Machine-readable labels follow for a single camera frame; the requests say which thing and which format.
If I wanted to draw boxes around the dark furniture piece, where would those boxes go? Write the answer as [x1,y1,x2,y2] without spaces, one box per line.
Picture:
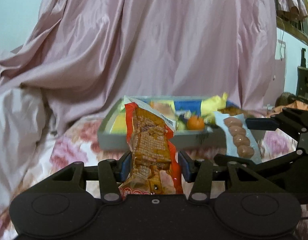
[296,48,308,99]

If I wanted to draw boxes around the dark brown cloth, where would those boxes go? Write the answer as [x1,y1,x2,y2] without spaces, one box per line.
[275,92,297,108]

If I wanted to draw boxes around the light blue packet brown balls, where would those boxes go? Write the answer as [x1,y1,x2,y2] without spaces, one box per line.
[212,111,262,165]

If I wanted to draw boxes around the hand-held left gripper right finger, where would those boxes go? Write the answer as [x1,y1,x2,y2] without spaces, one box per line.
[177,151,267,203]

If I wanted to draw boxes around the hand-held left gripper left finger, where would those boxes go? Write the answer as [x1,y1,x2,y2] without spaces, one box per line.
[45,152,131,203]

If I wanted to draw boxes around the pink satin curtain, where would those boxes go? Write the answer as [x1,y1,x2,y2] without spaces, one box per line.
[0,0,308,135]

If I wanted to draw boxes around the orange cloth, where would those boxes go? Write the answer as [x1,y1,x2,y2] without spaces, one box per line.
[271,100,308,117]

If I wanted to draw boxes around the crumpled yellow wrapper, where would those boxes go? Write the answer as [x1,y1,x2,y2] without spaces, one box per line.
[202,92,229,117]

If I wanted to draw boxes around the clear packet orange snack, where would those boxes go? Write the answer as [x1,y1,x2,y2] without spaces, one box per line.
[148,101,176,122]

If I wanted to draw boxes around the floral blanket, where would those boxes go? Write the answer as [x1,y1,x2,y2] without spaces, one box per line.
[0,115,308,240]

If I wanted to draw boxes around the pale pink quilt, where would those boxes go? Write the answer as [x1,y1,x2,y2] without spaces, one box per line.
[0,87,58,220]

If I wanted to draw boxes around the flat yellow packet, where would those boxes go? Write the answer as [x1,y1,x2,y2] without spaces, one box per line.
[110,116,127,135]

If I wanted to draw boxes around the wooden frame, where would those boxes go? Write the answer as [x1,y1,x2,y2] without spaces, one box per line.
[276,4,308,49]

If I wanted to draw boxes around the mandarin orange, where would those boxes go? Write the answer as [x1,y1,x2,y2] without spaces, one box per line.
[187,116,205,131]

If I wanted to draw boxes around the grey cardboard box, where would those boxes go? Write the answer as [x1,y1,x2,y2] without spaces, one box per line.
[97,95,241,152]

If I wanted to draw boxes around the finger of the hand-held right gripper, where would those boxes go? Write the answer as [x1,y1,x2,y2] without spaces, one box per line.
[213,149,307,178]
[245,107,308,133]

